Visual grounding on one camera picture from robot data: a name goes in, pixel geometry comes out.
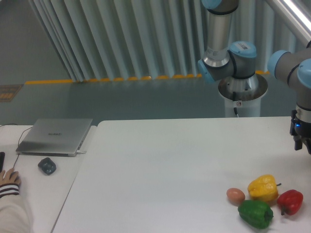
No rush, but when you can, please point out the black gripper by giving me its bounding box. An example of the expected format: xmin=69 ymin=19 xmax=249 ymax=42
xmin=290 ymin=108 xmax=311 ymax=154

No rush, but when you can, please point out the white striped sleeve forearm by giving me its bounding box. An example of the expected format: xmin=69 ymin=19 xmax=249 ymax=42
xmin=0 ymin=183 xmax=31 ymax=233

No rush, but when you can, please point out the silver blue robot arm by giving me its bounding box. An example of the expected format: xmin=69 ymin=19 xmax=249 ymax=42
xmin=198 ymin=0 xmax=311 ymax=150

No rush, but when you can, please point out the person's hand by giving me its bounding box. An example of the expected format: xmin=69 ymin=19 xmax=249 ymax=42
xmin=0 ymin=168 xmax=20 ymax=187

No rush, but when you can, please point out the yellow bell pepper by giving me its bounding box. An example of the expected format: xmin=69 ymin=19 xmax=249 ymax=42
xmin=247 ymin=174 xmax=281 ymax=202

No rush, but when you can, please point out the red bell pepper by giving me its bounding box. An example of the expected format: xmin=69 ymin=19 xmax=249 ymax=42
xmin=277 ymin=189 xmax=303 ymax=216

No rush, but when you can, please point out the green bell pepper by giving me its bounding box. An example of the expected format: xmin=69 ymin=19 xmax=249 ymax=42
xmin=238 ymin=200 xmax=274 ymax=229

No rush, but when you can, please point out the brown egg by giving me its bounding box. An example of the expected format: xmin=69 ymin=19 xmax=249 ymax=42
xmin=226 ymin=188 xmax=245 ymax=205

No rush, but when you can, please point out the white folding partition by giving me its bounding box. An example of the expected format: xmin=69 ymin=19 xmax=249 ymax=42
xmin=28 ymin=0 xmax=311 ymax=82

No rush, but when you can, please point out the silver closed laptop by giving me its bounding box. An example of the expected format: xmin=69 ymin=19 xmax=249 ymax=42
xmin=16 ymin=118 xmax=92 ymax=157

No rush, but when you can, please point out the dark grey small tray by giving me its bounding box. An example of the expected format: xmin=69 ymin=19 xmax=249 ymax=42
xmin=38 ymin=157 xmax=57 ymax=175

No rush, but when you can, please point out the black computer mouse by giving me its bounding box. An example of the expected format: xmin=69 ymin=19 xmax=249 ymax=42
xmin=10 ymin=171 xmax=21 ymax=186

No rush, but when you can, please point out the black keyboard edge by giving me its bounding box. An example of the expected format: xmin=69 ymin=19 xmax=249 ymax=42
xmin=0 ymin=151 xmax=5 ymax=172

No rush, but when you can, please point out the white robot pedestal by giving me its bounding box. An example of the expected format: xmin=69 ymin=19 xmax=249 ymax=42
xmin=218 ymin=74 xmax=268 ymax=117

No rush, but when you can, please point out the aluminium frame bar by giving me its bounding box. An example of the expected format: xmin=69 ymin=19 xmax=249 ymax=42
xmin=266 ymin=0 xmax=311 ymax=48

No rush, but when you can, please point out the black mouse cable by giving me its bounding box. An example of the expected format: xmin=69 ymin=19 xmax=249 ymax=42
xmin=0 ymin=124 xmax=34 ymax=170

